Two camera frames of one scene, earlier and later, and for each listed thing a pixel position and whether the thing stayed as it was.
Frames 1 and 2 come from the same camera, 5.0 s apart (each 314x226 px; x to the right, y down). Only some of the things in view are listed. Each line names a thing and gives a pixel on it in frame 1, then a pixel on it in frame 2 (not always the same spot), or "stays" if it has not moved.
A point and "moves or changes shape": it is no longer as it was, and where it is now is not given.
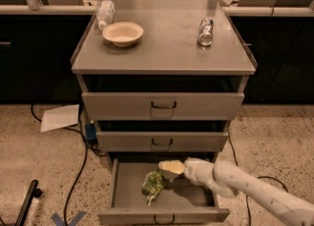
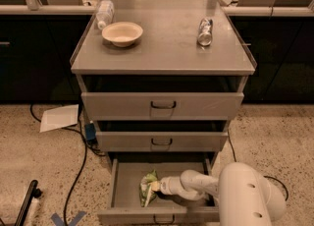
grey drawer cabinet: [162, 79] stays
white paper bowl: [123, 34] stays
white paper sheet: [60, 118] stays
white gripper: [195, 170] to [166, 185]
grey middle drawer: [161, 141] stays
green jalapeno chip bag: [152, 185] moves or changes shape
